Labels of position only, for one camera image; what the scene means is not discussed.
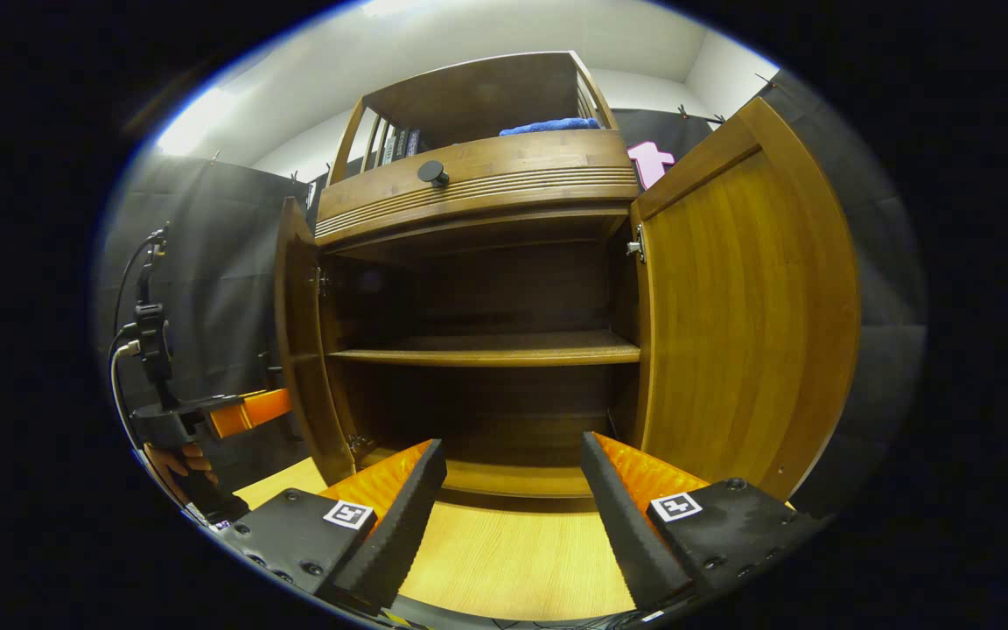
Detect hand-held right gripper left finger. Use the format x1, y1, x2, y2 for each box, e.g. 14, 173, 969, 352
220, 438, 448, 613

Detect wooden inner cabinet shelf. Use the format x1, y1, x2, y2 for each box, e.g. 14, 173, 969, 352
327, 330, 641, 368

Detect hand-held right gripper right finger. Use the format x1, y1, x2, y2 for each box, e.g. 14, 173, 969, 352
581, 431, 824, 611

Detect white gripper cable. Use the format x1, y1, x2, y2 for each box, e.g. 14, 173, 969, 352
108, 339, 155, 465

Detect wooden cabinet door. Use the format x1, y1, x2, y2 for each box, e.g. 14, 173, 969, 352
631, 96, 862, 501
274, 197, 356, 487

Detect blue folded towel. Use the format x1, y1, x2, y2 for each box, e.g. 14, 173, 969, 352
499, 117, 601, 137

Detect wooden ribbed cabinet drawer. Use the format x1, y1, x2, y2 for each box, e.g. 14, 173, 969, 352
316, 129, 639, 248

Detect wooden double-door shoe cabinet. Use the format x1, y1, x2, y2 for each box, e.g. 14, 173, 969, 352
274, 51, 862, 501

